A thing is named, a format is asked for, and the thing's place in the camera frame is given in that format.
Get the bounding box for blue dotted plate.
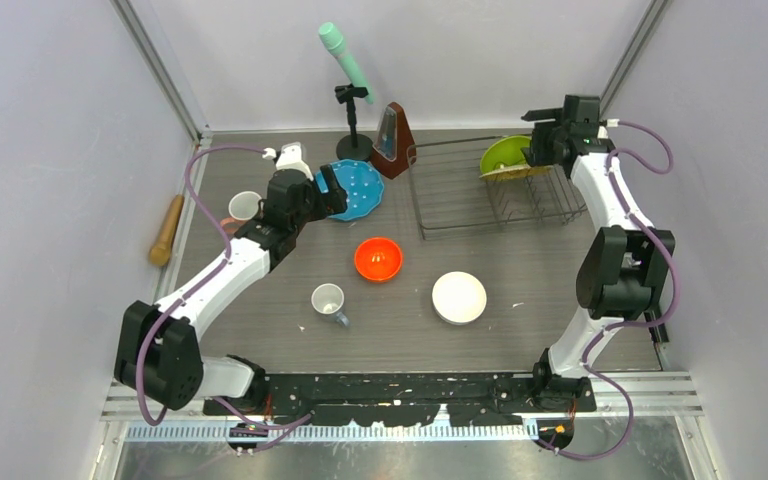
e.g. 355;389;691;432
328;159;385;222

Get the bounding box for wooden rolling pin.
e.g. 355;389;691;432
148;195;185;267

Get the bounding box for woven bamboo plate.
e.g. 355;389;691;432
480;164;552;182

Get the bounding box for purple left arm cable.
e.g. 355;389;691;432
133;145;312;454

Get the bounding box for pink floral mug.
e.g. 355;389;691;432
220;191;262;235

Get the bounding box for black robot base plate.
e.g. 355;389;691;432
203;372;597;427

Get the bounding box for orange bowl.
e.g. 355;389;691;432
353;237;404;283

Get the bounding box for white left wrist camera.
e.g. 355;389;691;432
275;142;314;180

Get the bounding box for brown wooden metronome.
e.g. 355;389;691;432
369;102;416;179

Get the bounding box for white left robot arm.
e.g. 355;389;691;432
114;165;347;414

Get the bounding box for lime green plate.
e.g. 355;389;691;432
479;135;531;178

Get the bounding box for white bowl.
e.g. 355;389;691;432
431;271;488;326

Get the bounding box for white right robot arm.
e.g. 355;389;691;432
523;94;675;411

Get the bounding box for mint green microphone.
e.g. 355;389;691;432
318;22;375;105

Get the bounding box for black microphone stand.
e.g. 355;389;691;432
334;84;373;162

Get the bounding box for grey printed mug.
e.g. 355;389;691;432
310;283;350;328

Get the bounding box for black wire dish rack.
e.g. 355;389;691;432
408;135;587;239

